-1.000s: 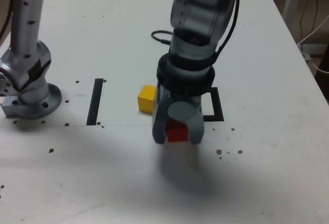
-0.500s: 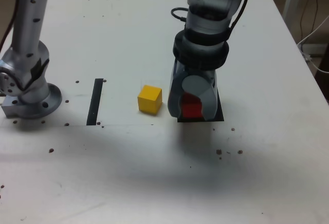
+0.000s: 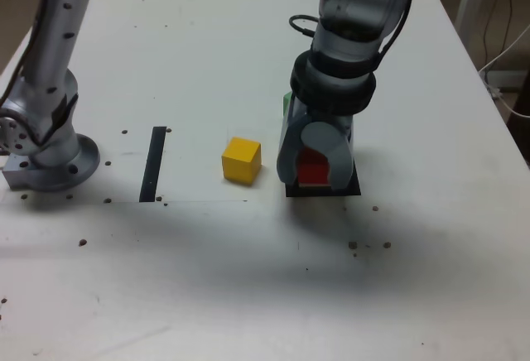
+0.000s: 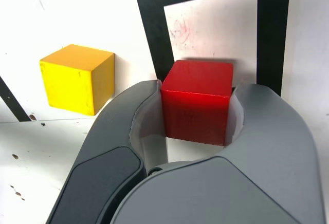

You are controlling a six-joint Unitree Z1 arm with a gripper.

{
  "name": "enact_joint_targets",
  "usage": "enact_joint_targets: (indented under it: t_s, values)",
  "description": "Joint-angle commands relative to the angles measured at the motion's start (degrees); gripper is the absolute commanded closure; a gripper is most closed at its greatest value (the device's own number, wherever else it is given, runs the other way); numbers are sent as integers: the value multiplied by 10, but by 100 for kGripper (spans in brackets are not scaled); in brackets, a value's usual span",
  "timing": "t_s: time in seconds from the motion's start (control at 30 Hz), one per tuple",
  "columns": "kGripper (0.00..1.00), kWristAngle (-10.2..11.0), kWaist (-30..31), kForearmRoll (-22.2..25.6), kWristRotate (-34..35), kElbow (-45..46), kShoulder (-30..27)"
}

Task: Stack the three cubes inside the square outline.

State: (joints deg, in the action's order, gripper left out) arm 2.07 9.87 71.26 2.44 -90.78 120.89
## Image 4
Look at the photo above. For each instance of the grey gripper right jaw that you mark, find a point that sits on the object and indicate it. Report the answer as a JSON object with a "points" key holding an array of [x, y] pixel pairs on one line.
{"points": [[277, 136]]}

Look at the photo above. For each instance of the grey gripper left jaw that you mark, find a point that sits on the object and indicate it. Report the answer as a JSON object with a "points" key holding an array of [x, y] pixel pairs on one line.
{"points": [[102, 136]]}

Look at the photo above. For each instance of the yellow cube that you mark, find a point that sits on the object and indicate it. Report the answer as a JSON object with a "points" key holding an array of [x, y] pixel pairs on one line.
{"points": [[74, 80]]}

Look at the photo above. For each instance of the red cube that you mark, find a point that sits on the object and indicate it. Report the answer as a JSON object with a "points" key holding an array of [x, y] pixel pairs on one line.
{"points": [[195, 85]]}

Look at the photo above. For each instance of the black tape square outline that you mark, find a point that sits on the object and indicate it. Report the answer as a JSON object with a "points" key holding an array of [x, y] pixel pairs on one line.
{"points": [[272, 28]]}

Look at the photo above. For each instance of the black tape strip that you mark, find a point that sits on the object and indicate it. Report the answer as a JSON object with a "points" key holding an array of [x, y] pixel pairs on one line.
{"points": [[10, 103]]}

